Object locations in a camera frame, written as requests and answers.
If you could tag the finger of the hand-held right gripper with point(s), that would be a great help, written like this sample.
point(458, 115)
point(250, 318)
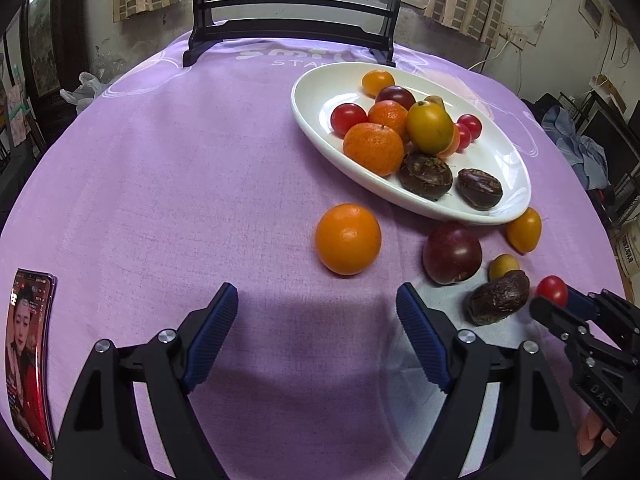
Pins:
point(557, 317)
point(582, 304)

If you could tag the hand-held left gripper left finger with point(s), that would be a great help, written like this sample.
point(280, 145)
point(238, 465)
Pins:
point(210, 340)

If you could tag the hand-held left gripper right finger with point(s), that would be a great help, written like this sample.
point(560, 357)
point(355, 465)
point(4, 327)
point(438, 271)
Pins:
point(422, 340)

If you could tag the large mandarin with stem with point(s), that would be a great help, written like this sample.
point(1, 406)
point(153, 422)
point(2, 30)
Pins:
point(373, 150)

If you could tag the yellow-green tomato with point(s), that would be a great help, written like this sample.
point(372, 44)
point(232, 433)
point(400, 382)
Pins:
point(429, 129)

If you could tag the small dark purple tomato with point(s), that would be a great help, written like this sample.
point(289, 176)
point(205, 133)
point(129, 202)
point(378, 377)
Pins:
point(397, 96)

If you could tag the small orange tomato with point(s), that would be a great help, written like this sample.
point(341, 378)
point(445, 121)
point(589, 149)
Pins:
point(377, 83)

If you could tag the white oval plate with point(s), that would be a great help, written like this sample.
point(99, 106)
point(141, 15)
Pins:
point(320, 97)

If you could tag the person's right hand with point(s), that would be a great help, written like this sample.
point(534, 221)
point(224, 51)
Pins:
point(590, 432)

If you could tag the dark wrinkled date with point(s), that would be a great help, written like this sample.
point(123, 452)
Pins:
point(497, 298)

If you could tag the white printed sack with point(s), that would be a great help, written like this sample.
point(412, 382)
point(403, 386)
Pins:
point(629, 255)

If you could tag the small yellow cherry tomato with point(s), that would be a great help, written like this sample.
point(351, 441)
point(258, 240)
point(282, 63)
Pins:
point(502, 267)

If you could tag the dark purple plum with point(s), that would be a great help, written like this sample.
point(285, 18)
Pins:
point(452, 254)

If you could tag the yellow-orange plum tomato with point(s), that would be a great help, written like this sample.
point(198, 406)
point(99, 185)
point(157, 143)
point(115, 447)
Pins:
point(523, 230)

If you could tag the blue clothing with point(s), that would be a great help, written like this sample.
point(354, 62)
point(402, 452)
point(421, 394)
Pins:
point(580, 150)

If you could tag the black equipment rack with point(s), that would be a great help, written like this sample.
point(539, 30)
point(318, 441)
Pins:
point(615, 145)

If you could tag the purple tablecloth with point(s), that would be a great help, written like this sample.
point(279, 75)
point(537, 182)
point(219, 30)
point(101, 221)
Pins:
point(150, 185)

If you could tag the smartphone with lit screen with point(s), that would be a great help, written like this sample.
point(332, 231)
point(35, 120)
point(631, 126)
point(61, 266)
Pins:
point(27, 360)

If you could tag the cardboard box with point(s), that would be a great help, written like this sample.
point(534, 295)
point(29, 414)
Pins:
point(607, 90)

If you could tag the white plastic bag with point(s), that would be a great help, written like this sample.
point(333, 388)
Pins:
point(82, 92)

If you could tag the black stand with round painting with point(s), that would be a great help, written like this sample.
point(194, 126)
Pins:
point(295, 32)

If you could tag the dark wooden cabinet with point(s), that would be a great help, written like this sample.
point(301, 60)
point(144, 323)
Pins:
point(42, 35)

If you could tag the wall power outlet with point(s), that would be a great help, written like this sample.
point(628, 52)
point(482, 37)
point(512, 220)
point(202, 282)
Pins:
point(520, 39)

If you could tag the wall electrical box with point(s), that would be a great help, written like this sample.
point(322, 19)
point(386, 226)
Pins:
point(593, 5)

